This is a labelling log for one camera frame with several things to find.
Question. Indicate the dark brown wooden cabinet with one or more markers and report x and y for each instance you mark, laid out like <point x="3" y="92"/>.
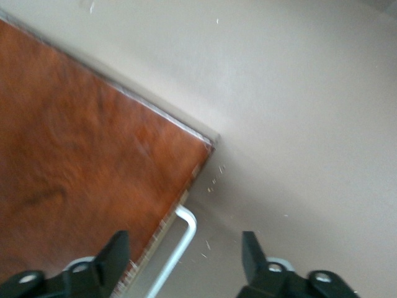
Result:
<point x="77" y="139"/>

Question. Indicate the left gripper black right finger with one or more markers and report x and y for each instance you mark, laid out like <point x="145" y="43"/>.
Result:
<point x="254" y="257"/>

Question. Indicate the brown table cover sheet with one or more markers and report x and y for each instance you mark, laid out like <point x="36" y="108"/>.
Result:
<point x="294" y="124"/>

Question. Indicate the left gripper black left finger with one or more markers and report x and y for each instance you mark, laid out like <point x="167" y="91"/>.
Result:
<point x="111" y="260"/>

